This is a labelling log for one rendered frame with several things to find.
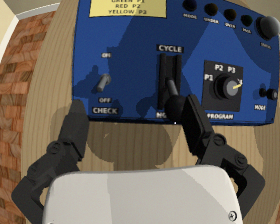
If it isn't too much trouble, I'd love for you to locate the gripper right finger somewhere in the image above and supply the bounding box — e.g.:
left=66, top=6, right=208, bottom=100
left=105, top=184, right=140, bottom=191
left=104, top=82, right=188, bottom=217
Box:
left=180, top=94, right=265, bottom=220

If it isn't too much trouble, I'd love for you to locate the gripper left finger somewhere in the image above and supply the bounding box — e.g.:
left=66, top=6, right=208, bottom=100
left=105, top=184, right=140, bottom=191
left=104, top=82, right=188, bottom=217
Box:
left=11, top=99, right=90, bottom=224

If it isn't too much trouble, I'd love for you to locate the blue control panel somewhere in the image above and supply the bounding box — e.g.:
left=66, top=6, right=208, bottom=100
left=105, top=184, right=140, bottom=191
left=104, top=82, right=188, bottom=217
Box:
left=72, top=0, right=280, bottom=126

